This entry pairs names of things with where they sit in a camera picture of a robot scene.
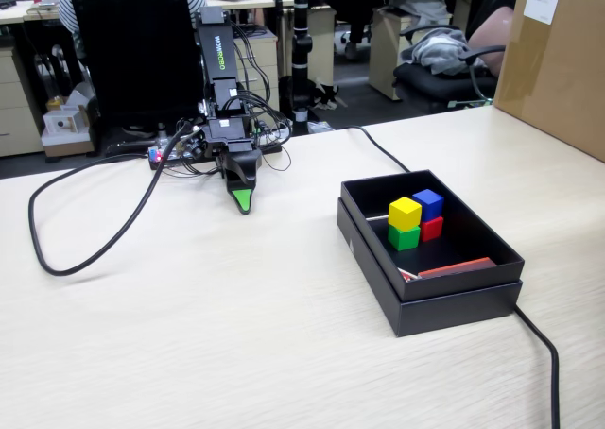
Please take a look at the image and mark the robot controller circuit board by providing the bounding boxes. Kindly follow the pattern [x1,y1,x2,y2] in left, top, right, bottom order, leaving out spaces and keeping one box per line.
[147,145,190,171]

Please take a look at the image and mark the light wooden office desk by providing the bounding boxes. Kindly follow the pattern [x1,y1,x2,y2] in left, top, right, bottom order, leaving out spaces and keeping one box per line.
[0,0,62,26]

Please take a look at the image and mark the black cardboard box tray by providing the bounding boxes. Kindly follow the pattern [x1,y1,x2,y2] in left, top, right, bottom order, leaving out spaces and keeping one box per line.
[339,167,527,303]

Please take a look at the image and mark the red flat booklet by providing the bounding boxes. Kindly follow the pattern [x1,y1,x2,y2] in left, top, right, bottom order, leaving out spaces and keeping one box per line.
[417,256,496,280]

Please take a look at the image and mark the blue wooden cube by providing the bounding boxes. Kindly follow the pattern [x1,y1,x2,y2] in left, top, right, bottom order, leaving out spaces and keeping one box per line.
[410,188,446,223]

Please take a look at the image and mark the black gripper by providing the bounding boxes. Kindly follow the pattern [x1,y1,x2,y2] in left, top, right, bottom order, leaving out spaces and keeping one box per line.
[205,116,264,215]

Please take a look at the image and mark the small white product box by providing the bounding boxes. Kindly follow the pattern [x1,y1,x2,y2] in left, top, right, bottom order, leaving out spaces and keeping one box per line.
[43,109,82,136]

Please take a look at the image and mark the red wooden cube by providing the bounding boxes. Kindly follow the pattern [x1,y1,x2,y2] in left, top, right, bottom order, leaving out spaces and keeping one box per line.
[419,214,445,243]

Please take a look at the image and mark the black mesh office chair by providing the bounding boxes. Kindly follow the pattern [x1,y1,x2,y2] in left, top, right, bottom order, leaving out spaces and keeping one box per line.
[65,0,205,159]

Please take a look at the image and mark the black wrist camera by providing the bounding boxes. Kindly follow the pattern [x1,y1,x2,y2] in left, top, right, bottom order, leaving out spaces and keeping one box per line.
[181,129,209,162]

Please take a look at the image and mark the open brown carton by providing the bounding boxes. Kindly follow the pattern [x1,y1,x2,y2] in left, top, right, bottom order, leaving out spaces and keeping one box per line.
[41,81,98,159]

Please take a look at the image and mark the white paper label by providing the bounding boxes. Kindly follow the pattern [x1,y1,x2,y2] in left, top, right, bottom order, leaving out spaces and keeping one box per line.
[525,0,560,25]

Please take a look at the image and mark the black cardboard box lid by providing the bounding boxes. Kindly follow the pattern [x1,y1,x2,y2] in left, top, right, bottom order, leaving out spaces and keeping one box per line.
[336,197,524,339]

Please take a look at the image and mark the person legs dark trousers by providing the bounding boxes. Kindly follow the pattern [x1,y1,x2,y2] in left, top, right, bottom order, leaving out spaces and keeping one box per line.
[335,1,374,62]

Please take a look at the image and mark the thick black camera cable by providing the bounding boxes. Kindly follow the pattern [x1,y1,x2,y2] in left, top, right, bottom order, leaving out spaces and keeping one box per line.
[27,125,195,277]

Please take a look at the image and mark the black vertical pole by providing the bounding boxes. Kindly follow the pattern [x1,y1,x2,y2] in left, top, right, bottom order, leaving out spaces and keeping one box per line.
[288,0,316,124]

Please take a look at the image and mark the yellow wooden cube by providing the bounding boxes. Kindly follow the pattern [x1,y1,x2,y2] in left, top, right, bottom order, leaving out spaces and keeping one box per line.
[388,196,424,230]

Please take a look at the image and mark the black armrest office chair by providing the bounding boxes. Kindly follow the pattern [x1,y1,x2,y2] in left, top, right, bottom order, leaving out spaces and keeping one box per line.
[391,22,508,117]

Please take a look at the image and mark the thick black table cable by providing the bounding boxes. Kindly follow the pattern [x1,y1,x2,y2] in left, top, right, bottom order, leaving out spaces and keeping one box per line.
[342,125,562,429]

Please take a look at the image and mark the black and white shoes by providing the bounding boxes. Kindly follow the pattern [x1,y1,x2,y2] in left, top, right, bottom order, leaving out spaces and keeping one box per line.
[278,77,342,112]

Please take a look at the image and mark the green wooden cube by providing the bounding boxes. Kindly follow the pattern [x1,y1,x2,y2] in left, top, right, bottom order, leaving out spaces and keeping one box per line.
[387,223,422,252]

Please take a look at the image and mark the person in striped shirt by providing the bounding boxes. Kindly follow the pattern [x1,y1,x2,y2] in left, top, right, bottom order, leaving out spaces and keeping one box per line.
[56,0,209,61]

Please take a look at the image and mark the beige drawer cabinet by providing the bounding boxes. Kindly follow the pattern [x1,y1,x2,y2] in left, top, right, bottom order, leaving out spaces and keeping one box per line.
[368,6,453,102]
[233,26,281,118]
[0,45,47,159]
[306,7,337,78]

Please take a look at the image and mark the large brown cardboard box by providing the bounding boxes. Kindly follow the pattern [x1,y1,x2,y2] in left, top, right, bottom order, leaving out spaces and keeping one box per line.
[493,0,605,164]

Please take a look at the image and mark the thin black wire bundle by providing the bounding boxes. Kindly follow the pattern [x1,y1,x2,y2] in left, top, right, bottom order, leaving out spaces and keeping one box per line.
[158,149,292,180]

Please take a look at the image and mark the grey clothing pile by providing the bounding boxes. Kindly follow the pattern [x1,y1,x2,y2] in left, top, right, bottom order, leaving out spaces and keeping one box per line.
[406,26,487,77]

